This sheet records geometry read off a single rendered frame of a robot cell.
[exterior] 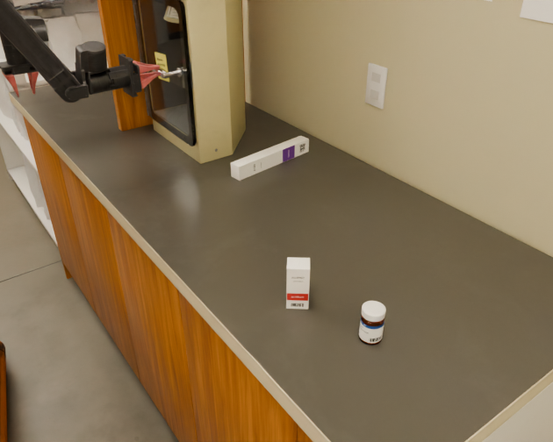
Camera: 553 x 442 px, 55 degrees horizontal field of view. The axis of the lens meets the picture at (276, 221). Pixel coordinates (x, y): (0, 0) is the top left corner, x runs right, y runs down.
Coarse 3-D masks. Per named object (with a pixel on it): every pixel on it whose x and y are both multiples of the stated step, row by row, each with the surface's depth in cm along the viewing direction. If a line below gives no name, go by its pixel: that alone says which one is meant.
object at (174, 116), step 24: (144, 0) 149; (168, 0) 137; (144, 24) 154; (168, 24) 141; (144, 48) 160; (168, 48) 146; (168, 96) 156; (168, 120) 162; (192, 120) 149; (192, 144) 152
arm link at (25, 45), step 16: (0, 0) 111; (0, 16) 113; (16, 16) 115; (16, 32) 117; (32, 32) 119; (32, 48) 121; (48, 48) 124; (32, 64) 124; (48, 64) 125; (64, 64) 133; (48, 80) 127; (64, 80) 129; (64, 96) 132
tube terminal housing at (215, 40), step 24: (192, 0) 133; (216, 0) 136; (240, 0) 154; (192, 24) 135; (216, 24) 139; (240, 24) 157; (192, 48) 138; (216, 48) 142; (240, 48) 159; (192, 72) 142; (216, 72) 146; (240, 72) 162; (216, 96) 149; (240, 96) 165; (216, 120) 152; (240, 120) 168; (216, 144) 156
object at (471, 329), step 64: (64, 128) 179; (256, 128) 179; (128, 192) 142; (192, 192) 142; (256, 192) 142; (320, 192) 142; (384, 192) 142; (192, 256) 117; (256, 256) 117; (320, 256) 117; (384, 256) 117; (448, 256) 117; (512, 256) 117; (256, 320) 100; (320, 320) 100; (384, 320) 100; (448, 320) 100; (512, 320) 100; (320, 384) 87; (384, 384) 87; (448, 384) 87; (512, 384) 87
